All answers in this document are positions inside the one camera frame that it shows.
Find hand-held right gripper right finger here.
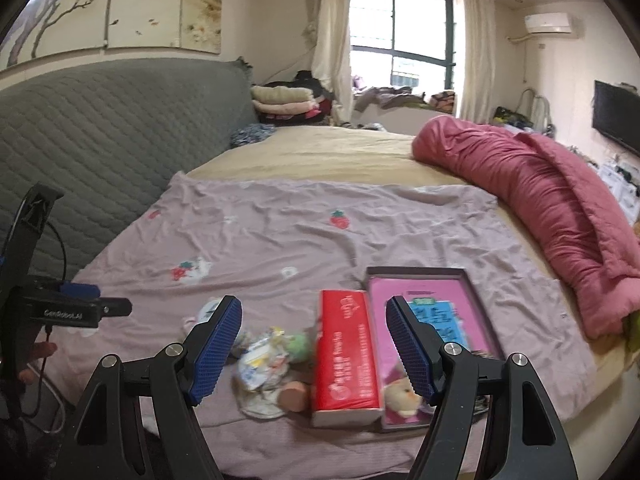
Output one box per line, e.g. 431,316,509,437
386,296,578,480

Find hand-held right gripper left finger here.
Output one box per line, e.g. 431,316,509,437
65,296,243,480

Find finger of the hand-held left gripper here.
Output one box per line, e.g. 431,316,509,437
61,283,100,300
97,298,134,318

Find pink book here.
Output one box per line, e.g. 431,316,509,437
370,277,494,422
363,266,507,434

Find white and yellow snack bag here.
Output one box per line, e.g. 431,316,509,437
235,326,297,392

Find plush bear purple dress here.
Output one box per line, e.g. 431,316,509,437
382,360,437,419

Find white floral scrunchie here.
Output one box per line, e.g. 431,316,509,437
238,384,289,419

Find green sponge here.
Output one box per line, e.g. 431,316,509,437
286,331,314,364

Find person's left hand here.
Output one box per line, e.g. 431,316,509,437
17,341,57,387

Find white jar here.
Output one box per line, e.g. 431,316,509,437
196,299,224,327

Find red tissue box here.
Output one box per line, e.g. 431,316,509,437
310,289,387,429

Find peach makeup sponge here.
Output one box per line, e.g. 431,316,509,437
278,380,308,414

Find grey quilted headboard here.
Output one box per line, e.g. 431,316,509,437
0,57,262,286

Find purple printed blanket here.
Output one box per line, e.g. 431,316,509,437
42,172,599,442

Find pink duvet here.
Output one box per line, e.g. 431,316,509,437
411,115,640,341

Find beige bed sheet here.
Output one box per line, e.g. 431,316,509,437
185,125,633,406

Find dark patterned cloth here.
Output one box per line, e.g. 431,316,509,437
230,123,277,149

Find yellow green cloth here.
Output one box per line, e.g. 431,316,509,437
621,310,640,359

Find clothes on window sill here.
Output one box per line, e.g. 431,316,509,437
352,85,459,112

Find folded pink towel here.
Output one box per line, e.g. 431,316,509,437
252,100,322,117

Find folded cream towel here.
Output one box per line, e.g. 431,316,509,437
250,85,315,105

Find pile of small clutter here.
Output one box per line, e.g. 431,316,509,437
596,154,640,227

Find white metal rack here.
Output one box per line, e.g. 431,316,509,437
519,87,554,134

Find pile of dark clothes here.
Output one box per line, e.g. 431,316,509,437
264,69,342,127

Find cream curtain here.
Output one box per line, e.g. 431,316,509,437
456,0,497,124
309,0,357,129

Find black television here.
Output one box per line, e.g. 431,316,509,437
592,80,640,154

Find window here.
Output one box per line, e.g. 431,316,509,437
350,0,457,97

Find white air conditioner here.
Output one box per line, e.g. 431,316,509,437
523,12,574,37

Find black cable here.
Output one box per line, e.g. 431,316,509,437
44,220,70,292

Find white cable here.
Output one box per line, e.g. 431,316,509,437
39,374,67,437

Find tree wall painting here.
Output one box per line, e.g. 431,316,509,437
0,0,224,70

